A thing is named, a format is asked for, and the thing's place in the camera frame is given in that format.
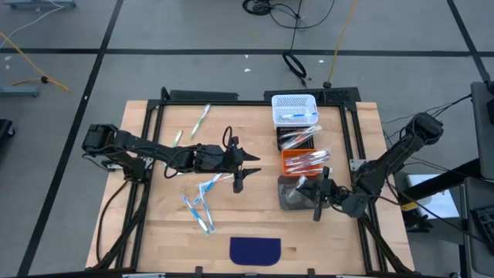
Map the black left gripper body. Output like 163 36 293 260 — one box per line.
192 135 245 194

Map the black keyboard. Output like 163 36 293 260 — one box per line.
471 205 494 255

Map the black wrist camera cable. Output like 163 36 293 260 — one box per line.
222 125 235 150

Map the black flat box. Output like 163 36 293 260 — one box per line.
168 89 239 103

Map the black hanging cable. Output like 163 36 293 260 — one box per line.
281 29 309 89

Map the white perforated plastic basket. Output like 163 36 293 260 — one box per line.
271 93 320 131

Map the black perforated box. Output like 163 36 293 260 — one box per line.
262 86 362 105

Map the black perforated plastic basket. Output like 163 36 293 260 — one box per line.
276 125 316 151

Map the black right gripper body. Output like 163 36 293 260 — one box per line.
313 166 346 222

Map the black aluminium table frame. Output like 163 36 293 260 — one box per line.
92 86 416 278

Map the black coiled floor cable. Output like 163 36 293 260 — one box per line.
241 0 337 31

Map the grey desk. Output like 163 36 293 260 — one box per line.
469 80 494 181

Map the white floor cable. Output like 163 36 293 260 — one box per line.
0 0 76 40

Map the purple cloth mat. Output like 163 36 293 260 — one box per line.
229 236 283 267

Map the black arm base cable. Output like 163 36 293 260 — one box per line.
95 179 130 266

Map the white box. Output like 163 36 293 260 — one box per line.
406 173 461 222

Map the grey translucent plastic bin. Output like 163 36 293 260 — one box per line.
276 174 333 212

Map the black caster base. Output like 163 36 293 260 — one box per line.
0 118 16 139

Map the black toothbrush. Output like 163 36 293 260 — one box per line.
279 133 317 151
279 124 323 141

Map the grey table foot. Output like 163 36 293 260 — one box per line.
2 0 77 10
0 85 41 98

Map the grey desk panel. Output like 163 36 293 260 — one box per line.
462 176 494 277

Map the yellow cable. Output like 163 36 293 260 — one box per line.
326 0 358 88
0 29 72 93

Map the orange plastic bin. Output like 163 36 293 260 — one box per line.
280 148 322 178

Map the black stand beam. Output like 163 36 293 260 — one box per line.
399 158 483 202

